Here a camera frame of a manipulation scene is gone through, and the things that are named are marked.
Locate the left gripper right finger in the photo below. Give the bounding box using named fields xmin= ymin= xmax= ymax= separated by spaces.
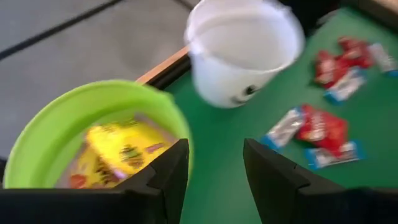
xmin=244 ymin=138 xmax=398 ymax=224

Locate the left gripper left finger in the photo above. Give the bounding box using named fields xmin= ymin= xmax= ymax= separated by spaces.
xmin=0 ymin=139 xmax=190 ymax=224

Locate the yellow Sour Patch candy packet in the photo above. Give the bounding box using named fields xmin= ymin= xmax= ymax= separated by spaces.
xmin=67 ymin=146 xmax=125 ymax=190
xmin=85 ymin=119 xmax=175 ymax=180

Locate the red Skittles candy packet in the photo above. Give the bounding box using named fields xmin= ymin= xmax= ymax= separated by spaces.
xmin=297 ymin=104 xmax=349 ymax=156
xmin=338 ymin=36 xmax=376 ymax=69
xmin=313 ymin=49 xmax=346 ymax=90

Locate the green halloween bucket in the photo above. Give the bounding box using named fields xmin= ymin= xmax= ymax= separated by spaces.
xmin=2 ymin=79 xmax=193 ymax=190

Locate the white halloween bucket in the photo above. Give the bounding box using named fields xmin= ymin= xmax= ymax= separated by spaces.
xmin=183 ymin=0 xmax=306 ymax=110

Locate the white blue Hershey's bar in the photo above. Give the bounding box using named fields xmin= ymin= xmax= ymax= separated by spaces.
xmin=262 ymin=107 xmax=307 ymax=150
xmin=304 ymin=139 xmax=366 ymax=170
xmin=368 ymin=42 xmax=398 ymax=78

